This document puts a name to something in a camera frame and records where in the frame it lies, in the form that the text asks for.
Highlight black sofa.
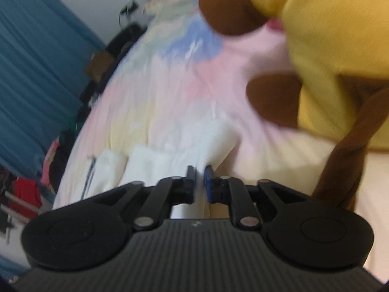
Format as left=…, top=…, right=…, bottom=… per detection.
left=80, top=23, right=148, bottom=107

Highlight yellow and brown plush toy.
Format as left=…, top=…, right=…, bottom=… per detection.
left=198, top=0, right=389, bottom=210

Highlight pastel tie-dye bed sheet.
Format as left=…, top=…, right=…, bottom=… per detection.
left=52, top=0, right=389, bottom=280

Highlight black wall socket with plug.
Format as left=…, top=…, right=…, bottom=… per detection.
left=119, top=0, right=140, bottom=16

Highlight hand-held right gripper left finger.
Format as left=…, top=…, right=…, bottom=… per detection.
left=91, top=166, right=196, bottom=231

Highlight black garment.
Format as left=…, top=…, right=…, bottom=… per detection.
left=50, top=137, right=78, bottom=189

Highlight white pants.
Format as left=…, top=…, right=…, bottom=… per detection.
left=79, top=120, right=240, bottom=219

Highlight brown paper bag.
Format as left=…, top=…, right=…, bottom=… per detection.
left=85, top=52, right=114, bottom=82

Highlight red garment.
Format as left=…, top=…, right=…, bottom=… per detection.
left=14, top=176, right=43, bottom=216

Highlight wide blue curtain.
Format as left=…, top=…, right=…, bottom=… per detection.
left=0, top=0, right=105, bottom=186

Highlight green garment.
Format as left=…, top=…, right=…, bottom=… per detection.
left=59, top=119, right=80, bottom=140

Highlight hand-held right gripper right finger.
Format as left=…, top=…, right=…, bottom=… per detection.
left=205, top=166, right=307, bottom=229

